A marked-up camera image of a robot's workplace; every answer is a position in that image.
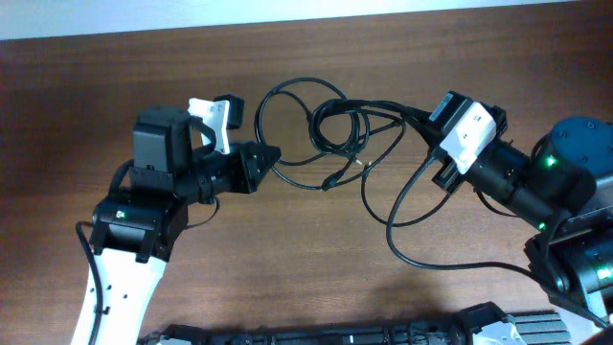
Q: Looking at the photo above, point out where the black usb cable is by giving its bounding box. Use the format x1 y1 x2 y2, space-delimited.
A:
253 77 454 228

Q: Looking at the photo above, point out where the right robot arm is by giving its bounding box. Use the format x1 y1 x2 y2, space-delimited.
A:
425 91 612 322

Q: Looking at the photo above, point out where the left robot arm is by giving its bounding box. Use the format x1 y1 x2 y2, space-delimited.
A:
72 95 281 344

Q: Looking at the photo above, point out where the right camera cable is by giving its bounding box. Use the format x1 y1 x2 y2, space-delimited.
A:
385 152 609 327

